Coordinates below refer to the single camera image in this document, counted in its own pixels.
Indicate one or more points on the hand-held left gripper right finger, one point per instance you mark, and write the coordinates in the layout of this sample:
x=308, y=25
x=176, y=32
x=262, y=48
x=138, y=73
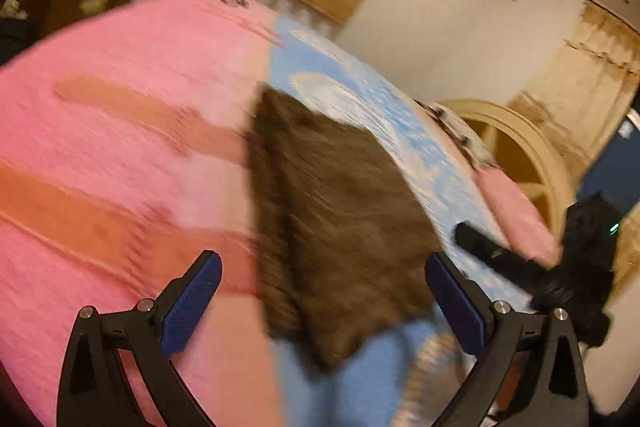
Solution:
x=452, y=299

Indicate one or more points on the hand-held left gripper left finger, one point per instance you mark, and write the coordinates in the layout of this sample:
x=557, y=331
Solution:
x=192, y=294

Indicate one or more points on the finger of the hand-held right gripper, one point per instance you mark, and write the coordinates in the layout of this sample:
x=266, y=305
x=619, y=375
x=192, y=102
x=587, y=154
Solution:
x=495, y=252

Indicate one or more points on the brown knitted garment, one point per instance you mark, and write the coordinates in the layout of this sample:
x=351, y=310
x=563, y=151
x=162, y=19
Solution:
x=330, y=207

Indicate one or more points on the pink pillow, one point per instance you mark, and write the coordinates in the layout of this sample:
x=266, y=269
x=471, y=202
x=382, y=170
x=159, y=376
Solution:
x=520, y=212

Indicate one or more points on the dark window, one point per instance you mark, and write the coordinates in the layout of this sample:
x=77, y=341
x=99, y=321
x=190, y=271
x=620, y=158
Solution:
x=607, y=177

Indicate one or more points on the cream round headboard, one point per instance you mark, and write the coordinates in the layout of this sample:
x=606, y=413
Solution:
x=535, y=147

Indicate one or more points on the black and white patterned pillow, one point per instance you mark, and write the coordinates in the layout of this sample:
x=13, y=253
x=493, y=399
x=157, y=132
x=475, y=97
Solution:
x=462, y=137

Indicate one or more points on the beige curtain with torn edge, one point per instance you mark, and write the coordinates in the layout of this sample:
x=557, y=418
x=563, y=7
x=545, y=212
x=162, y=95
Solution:
x=585, y=82

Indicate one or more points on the pink and blue printed blanket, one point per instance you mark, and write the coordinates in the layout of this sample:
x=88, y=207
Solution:
x=125, y=57

